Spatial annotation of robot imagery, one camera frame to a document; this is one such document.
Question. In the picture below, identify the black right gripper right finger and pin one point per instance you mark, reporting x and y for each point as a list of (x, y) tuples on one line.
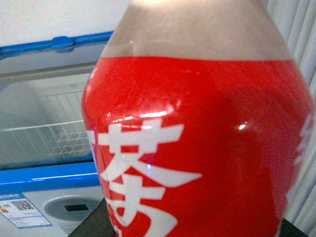
[(289, 230)]

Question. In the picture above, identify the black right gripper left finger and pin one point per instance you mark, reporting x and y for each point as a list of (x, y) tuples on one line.
[(97, 224)]

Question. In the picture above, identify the red label tea bottle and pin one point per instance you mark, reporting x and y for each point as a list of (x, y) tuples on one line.
[(199, 120)]

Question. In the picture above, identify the grey oval control panel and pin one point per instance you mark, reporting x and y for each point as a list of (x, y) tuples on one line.
[(71, 208)]

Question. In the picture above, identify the white chest freezer blue trim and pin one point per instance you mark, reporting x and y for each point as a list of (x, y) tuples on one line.
[(44, 182)]

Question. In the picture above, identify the blue energy label sticker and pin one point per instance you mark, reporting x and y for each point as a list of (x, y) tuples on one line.
[(18, 210)]

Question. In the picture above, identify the glass sliding freezer lid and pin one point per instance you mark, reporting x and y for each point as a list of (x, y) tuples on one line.
[(57, 57)]

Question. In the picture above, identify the white wire freezer basket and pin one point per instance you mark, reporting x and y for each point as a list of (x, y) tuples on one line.
[(44, 128)]

